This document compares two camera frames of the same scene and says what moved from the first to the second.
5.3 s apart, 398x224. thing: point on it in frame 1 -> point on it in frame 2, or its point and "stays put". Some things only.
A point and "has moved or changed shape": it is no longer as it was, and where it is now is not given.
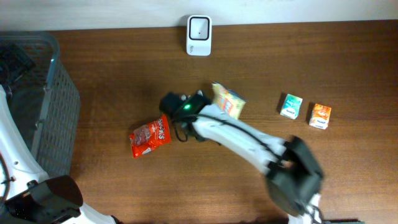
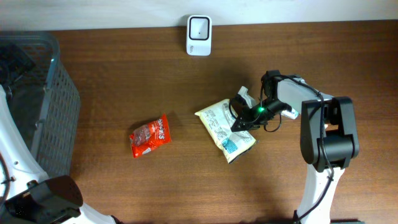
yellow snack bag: (229, 102) has moved or changed shape
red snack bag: (150, 136) stays put
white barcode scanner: (199, 35) stays put
